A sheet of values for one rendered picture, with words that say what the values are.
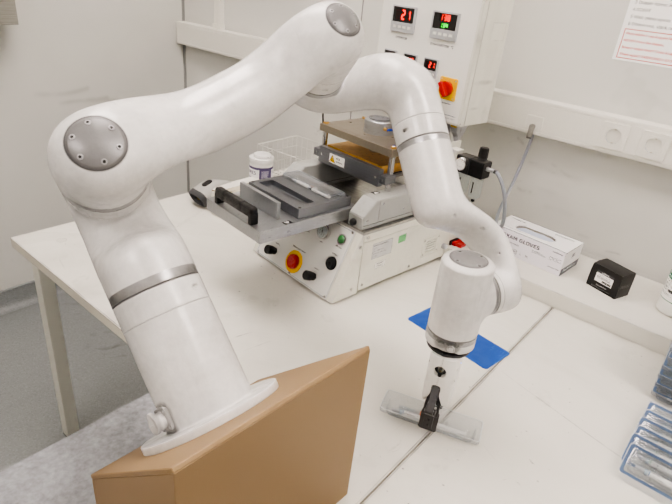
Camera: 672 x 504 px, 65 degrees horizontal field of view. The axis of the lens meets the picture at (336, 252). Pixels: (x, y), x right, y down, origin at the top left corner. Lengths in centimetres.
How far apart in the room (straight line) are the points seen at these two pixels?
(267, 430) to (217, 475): 7
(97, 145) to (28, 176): 193
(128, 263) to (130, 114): 19
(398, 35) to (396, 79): 67
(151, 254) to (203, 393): 18
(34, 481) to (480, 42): 128
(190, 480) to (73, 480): 40
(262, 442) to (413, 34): 118
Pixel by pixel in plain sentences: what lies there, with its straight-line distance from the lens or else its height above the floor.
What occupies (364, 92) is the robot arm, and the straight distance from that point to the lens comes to 94.
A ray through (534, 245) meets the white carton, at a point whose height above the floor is 85.
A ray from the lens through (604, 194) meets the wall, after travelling 174.
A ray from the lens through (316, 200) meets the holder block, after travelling 126.
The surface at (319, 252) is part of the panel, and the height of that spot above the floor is 84.
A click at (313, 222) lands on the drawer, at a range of 124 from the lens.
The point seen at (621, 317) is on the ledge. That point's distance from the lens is 149.
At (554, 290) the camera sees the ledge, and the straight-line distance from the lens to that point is 151.
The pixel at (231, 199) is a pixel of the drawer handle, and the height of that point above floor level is 100.
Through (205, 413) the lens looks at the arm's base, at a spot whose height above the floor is 98.
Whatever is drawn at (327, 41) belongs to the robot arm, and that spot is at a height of 138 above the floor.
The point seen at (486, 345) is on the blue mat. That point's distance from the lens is 129.
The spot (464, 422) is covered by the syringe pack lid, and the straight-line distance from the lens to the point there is 104.
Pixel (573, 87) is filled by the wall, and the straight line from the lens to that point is 172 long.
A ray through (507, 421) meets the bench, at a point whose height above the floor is 75.
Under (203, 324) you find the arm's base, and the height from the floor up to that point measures 106.
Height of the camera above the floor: 147
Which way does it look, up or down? 27 degrees down
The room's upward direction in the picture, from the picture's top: 6 degrees clockwise
